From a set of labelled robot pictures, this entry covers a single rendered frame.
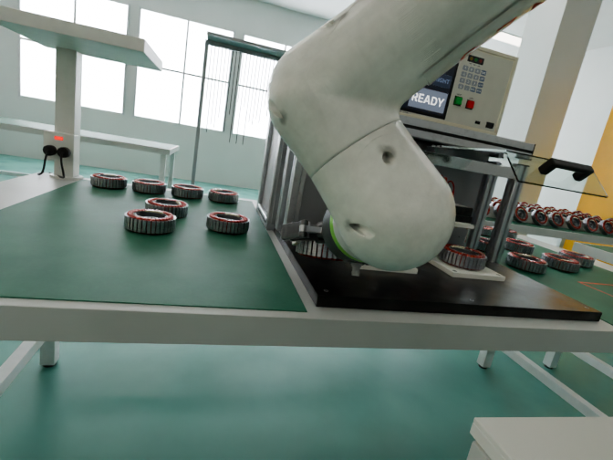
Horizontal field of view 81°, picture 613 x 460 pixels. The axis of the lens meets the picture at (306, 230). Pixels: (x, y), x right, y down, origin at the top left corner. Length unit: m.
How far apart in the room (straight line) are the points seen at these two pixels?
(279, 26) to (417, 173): 7.19
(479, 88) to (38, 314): 1.04
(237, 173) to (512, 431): 6.93
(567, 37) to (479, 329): 4.65
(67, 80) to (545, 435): 1.48
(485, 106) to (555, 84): 3.99
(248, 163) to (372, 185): 6.91
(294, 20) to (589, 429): 7.35
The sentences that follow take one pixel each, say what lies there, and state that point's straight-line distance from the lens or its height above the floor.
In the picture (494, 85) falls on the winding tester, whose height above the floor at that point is 1.24.
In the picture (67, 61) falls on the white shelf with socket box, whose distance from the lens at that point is 1.50.
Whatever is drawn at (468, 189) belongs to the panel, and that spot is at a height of 0.96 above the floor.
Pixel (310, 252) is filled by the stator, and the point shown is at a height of 0.82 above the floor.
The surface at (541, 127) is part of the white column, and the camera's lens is 5.01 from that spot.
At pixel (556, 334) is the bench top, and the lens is 0.87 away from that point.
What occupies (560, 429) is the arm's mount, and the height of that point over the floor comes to 0.77.
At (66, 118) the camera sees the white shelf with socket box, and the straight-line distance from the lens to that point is 1.50.
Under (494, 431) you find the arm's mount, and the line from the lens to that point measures 0.44.
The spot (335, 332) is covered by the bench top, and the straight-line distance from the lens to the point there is 0.60.
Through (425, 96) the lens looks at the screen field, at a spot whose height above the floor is 1.17.
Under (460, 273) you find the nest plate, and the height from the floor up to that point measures 0.78.
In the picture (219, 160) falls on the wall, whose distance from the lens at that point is 7.16.
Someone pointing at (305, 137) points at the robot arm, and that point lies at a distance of 0.32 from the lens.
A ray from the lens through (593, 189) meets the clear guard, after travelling 0.98.
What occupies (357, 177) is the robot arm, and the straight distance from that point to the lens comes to 0.31.
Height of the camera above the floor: 1.00
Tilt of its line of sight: 13 degrees down
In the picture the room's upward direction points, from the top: 10 degrees clockwise
